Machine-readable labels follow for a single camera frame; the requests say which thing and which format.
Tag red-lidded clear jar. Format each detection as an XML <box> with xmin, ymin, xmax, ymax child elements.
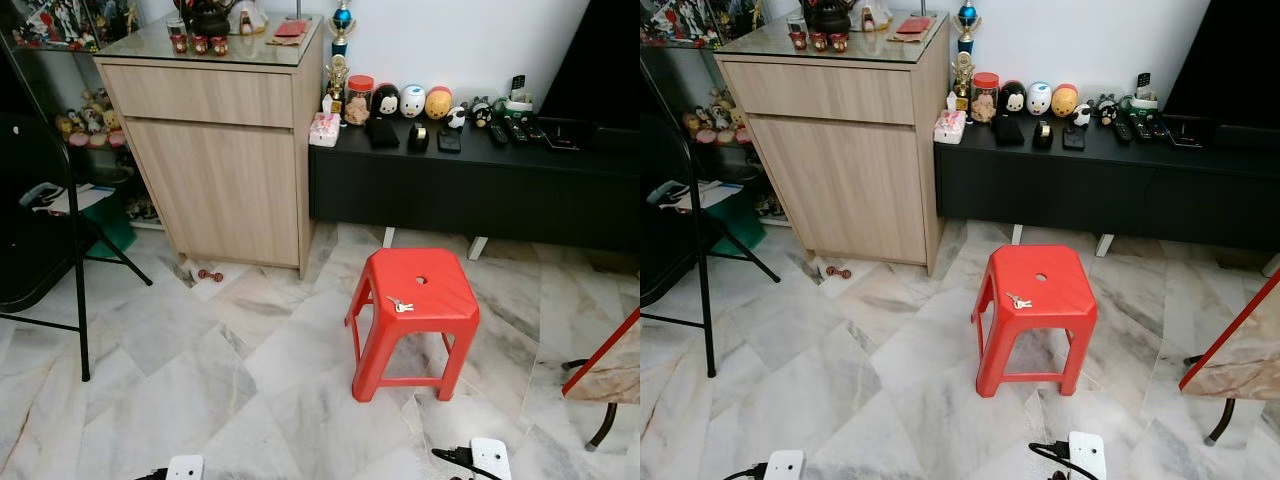
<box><xmin>345</xmin><ymin>75</ymin><xmax>375</xmax><ymax>126</ymax></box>
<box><xmin>972</xmin><ymin>72</ymin><xmax>1001</xmax><ymax>123</ymax></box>

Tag dark incense pot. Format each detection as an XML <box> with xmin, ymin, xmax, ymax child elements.
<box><xmin>805</xmin><ymin>0</ymin><xmax>856</xmax><ymax>36</ymax></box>
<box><xmin>180</xmin><ymin>0</ymin><xmax>233</xmax><ymax>39</ymax></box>

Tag black table leg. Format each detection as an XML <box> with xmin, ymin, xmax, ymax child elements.
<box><xmin>563</xmin><ymin>358</ymin><xmax>619</xmax><ymax>451</ymax></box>
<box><xmin>1185</xmin><ymin>355</ymin><xmax>1236</xmax><ymax>446</ymax></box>

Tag blue globe trophy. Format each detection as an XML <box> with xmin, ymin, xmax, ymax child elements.
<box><xmin>331</xmin><ymin>0</ymin><xmax>357</xmax><ymax>58</ymax></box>
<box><xmin>956</xmin><ymin>0</ymin><xmax>981</xmax><ymax>53</ymax></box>

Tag colourful robot figure set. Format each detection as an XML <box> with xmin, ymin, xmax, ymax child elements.
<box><xmin>645</xmin><ymin>0</ymin><xmax>746</xmax><ymax>46</ymax></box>
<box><xmin>15</xmin><ymin>0</ymin><xmax>141</xmax><ymax>51</ymax></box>

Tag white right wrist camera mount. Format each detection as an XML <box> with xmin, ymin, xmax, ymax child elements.
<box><xmin>1068</xmin><ymin>431</ymin><xmax>1107</xmax><ymax>480</ymax></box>
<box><xmin>470</xmin><ymin>437</ymin><xmax>512</xmax><ymax>480</ymax></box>

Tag black flat tray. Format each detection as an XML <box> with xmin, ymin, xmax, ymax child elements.
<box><xmin>1166</xmin><ymin>115</ymin><xmax>1216</xmax><ymax>149</ymax></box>
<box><xmin>540</xmin><ymin>118</ymin><xmax>591</xmax><ymax>152</ymax></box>

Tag black low tv console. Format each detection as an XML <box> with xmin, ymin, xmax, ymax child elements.
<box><xmin>308</xmin><ymin>112</ymin><xmax>641</xmax><ymax>256</ymax></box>
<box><xmin>933</xmin><ymin>110</ymin><xmax>1280</xmax><ymax>256</ymax></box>

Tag gold trophy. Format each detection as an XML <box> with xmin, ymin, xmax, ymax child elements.
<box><xmin>325</xmin><ymin>55</ymin><xmax>351</xmax><ymax>116</ymax></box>
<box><xmin>951</xmin><ymin>52</ymin><xmax>976</xmax><ymax>111</ymax></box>

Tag red-edged marble table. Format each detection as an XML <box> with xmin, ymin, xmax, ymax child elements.
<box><xmin>562</xmin><ymin>308</ymin><xmax>641</xmax><ymax>403</ymax></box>
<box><xmin>1179</xmin><ymin>268</ymin><xmax>1280</xmax><ymax>401</ymax></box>

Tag black folding chair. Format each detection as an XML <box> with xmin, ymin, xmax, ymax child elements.
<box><xmin>640</xmin><ymin>60</ymin><xmax>782</xmax><ymax>379</ymax></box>
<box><xmin>0</xmin><ymin>50</ymin><xmax>154</xmax><ymax>383</ymax></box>

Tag white papers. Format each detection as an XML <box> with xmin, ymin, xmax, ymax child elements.
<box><xmin>20</xmin><ymin>182</ymin><xmax>116</xmax><ymax>216</ymax></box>
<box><xmin>648</xmin><ymin>178</ymin><xmax>741</xmax><ymax>213</ymax></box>

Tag green bag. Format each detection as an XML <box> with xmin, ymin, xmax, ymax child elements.
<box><xmin>705</xmin><ymin>185</ymin><xmax>766</xmax><ymax>251</ymax></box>
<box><xmin>85</xmin><ymin>190</ymin><xmax>136</xmax><ymax>256</ymax></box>

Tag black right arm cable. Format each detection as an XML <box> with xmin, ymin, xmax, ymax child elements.
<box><xmin>1029</xmin><ymin>441</ymin><xmax>1073</xmax><ymax>480</ymax></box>
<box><xmin>431</xmin><ymin>447</ymin><xmax>476</xmax><ymax>480</ymax></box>

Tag light wooden cabinet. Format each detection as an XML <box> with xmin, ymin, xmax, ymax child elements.
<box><xmin>95</xmin><ymin>15</ymin><xmax>329</xmax><ymax>279</ymax></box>
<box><xmin>715</xmin><ymin>12</ymin><xmax>953</xmax><ymax>276</ymax></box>

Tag glass display cabinet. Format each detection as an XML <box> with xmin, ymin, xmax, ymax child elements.
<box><xmin>640</xmin><ymin>0</ymin><xmax>791</xmax><ymax>221</ymax></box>
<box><xmin>0</xmin><ymin>0</ymin><xmax>161</xmax><ymax>226</ymax></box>

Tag black television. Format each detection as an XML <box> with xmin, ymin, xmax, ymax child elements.
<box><xmin>540</xmin><ymin>0</ymin><xmax>641</xmax><ymax>126</ymax></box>
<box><xmin>1163</xmin><ymin>0</ymin><xmax>1280</xmax><ymax>126</ymax></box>

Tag red plastic stool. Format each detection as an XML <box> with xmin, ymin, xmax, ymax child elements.
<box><xmin>345</xmin><ymin>247</ymin><xmax>481</xmax><ymax>403</ymax></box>
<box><xmin>971</xmin><ymin>244</ymin><xmax>1098</xmax><ymax>398</ymax></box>

